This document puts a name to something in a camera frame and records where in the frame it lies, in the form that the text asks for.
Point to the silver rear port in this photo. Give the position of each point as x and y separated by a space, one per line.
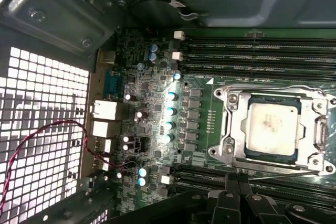
103 110
101 129

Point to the green motherboard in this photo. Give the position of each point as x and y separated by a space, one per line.
157 98

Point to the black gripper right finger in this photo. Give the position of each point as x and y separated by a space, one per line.
260 211

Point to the metal socket cover frame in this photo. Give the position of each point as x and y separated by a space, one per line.
236 124

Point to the blue rear port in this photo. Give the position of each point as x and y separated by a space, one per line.
113 85

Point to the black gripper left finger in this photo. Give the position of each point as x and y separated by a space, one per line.
223 208

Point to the thin metal locking lever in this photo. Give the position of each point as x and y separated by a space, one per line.
283 176
262 87

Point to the CPU socket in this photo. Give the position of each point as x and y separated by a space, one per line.
228 142

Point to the black RAM slot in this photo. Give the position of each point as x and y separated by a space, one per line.
288 190
262 50
262 41
199 169
262 60
262 70
199 178

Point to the silver square CPU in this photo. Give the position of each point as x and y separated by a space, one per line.
273 129

